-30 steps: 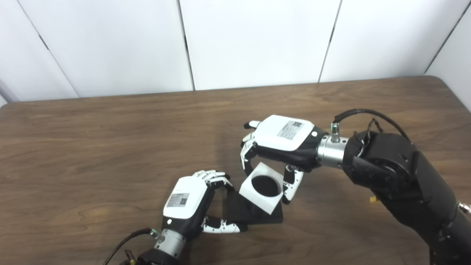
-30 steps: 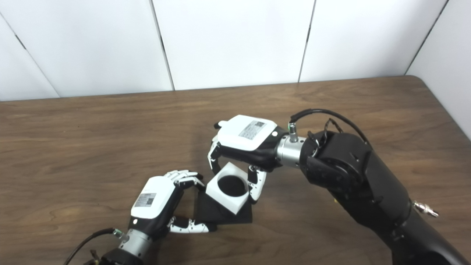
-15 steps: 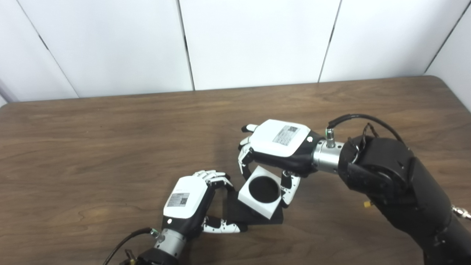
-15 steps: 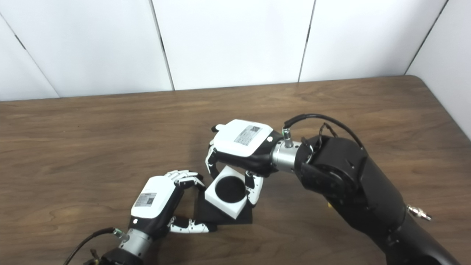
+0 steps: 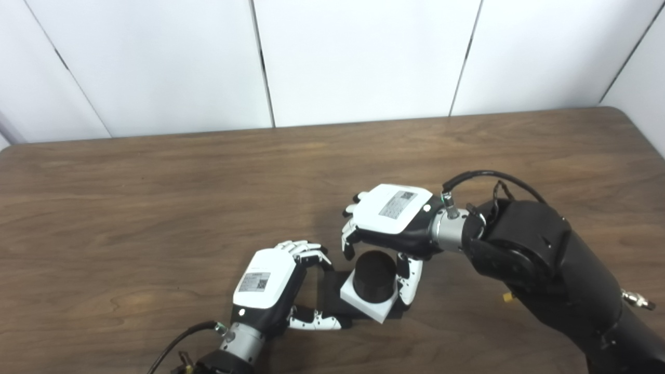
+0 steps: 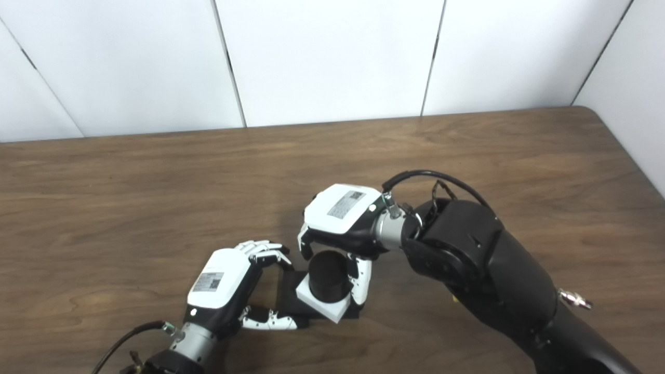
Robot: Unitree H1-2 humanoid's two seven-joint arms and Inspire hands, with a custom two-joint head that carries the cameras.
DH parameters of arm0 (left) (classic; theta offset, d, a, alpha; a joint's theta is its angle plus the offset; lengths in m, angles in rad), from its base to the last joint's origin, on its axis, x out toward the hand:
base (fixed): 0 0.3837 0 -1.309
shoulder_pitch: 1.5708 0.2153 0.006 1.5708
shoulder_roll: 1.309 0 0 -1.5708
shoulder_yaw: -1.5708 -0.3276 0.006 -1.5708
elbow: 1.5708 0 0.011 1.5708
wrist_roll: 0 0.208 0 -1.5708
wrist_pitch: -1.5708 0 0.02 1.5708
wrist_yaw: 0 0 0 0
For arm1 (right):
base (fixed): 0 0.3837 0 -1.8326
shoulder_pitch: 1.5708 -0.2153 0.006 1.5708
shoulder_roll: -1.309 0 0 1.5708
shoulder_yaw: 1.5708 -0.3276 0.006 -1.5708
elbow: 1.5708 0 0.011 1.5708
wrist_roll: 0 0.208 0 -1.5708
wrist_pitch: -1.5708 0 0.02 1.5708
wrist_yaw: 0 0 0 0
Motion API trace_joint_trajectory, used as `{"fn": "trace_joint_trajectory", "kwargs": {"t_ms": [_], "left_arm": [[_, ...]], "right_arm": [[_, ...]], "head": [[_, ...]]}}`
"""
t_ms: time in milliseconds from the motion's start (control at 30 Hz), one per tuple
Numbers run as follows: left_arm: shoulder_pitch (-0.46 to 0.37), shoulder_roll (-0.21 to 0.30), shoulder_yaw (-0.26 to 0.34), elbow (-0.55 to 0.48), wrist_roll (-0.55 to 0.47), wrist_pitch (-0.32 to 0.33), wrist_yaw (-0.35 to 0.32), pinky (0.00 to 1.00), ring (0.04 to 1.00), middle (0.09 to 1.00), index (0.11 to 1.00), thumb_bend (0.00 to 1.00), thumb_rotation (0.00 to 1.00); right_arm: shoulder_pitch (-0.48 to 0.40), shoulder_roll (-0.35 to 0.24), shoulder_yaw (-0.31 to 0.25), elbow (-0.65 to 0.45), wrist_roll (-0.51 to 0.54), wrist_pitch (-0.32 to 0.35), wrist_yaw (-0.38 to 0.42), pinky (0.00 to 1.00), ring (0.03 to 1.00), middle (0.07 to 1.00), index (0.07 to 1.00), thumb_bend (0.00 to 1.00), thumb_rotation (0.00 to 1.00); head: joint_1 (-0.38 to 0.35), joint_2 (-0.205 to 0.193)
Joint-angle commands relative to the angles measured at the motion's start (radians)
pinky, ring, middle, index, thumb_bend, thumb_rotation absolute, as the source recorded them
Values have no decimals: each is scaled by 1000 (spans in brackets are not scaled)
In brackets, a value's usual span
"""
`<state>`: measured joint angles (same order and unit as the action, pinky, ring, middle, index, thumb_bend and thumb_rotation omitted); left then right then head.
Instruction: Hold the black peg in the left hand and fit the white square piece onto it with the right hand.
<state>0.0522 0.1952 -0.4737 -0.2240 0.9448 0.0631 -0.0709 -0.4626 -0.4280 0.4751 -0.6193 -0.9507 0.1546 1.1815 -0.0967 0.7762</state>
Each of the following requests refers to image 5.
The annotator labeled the black peg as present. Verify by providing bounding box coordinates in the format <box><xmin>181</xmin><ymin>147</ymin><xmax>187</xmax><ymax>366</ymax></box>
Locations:
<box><xmin>322</xmin><ymin>250</ymin><xmax>411</xmax><ymax>320</ymax></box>

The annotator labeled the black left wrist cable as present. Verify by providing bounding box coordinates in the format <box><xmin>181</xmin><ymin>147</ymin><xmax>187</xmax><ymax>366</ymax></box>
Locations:
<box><xmin>147</xmin><ymin>320</ymin><xmax>227</xmax><ymax>374</ymax></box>

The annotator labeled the white and black left hand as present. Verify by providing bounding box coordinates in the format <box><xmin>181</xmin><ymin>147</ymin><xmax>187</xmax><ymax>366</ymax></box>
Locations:
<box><xmin>230</xmin><ymin>240</ymin><xmax>353</xmax><ymax>338</ymax></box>

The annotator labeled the white square piece with hole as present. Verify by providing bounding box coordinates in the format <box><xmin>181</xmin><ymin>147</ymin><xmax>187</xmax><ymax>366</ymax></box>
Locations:
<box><xmin>340</xmin><ymin>270</ymin><xmax>400</xmax><ymax>324</ymax></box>

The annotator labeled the white and black right hand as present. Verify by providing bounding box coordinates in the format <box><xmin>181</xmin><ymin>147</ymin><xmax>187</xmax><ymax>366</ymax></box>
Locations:
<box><xmin>341</xmin><ymin>183</ymin><xmax>445</xmax><ymax>311</ymax></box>

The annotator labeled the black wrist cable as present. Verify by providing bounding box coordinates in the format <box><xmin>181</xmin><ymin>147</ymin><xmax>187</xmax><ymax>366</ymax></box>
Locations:
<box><xmin>147</xmin><ymin>320</ymin><xmax>227</xmax><ymax>374</ymax></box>
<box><xmin>442</xmin><ymin>170</ymin><xmax>549</xmax><ymax>208</ymax></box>

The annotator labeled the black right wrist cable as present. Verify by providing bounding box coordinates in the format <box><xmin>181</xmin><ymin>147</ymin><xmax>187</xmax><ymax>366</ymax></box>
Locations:
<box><xmin>442</xmin><ymin>170</ymin><xmax>549</xmax><ymax>208</ymax></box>

